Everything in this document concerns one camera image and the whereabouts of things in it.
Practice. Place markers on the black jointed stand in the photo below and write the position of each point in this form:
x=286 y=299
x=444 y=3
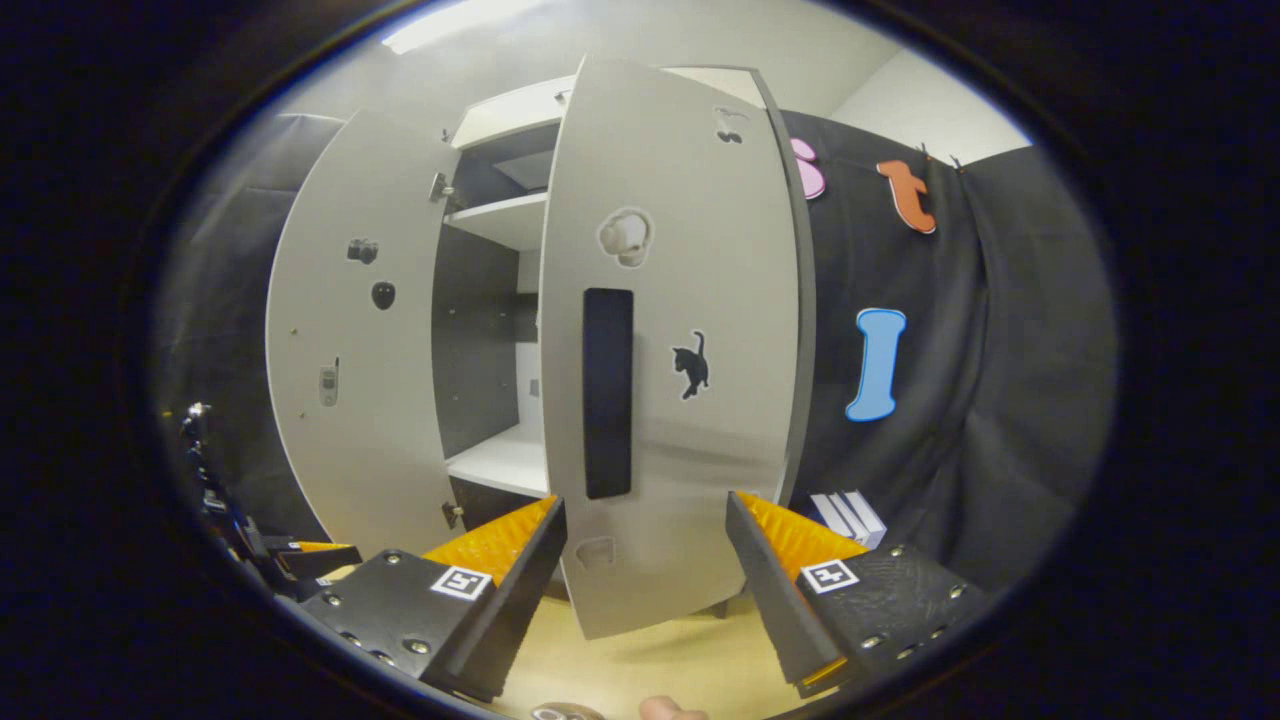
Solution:
x=215 y=495

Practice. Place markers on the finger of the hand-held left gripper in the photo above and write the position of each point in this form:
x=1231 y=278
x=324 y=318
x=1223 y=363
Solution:
x=320 y=563
x=285 y=544

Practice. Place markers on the white and grey cabinet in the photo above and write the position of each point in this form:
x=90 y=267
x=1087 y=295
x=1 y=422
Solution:
x=480 y=330

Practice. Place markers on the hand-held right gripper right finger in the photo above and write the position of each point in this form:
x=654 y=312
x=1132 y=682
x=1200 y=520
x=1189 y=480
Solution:
x=775 y=590

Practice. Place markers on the black backdrop cloth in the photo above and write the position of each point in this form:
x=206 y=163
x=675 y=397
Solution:
x=1000 y=350
x=230 y=300

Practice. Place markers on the white cabinet shelf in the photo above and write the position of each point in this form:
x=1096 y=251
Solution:
x=505 y=220

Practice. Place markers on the white cabinet drawer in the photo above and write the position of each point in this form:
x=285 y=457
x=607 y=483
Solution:
x=500 y=115

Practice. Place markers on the metal door hinge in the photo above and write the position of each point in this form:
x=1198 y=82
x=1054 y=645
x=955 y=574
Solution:
x=440 y=187
x=452 y=513

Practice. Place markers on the white book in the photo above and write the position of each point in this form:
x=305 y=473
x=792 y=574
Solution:
x=850 y=512

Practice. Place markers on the white cabinet door cat sticker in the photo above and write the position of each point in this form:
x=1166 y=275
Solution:
x=700 y=480

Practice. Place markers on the white cabinet door phone sticker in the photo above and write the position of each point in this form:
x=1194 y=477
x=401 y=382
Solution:
x=350 y=450

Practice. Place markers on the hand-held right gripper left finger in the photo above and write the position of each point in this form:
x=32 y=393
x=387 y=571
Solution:
x=515 y=600

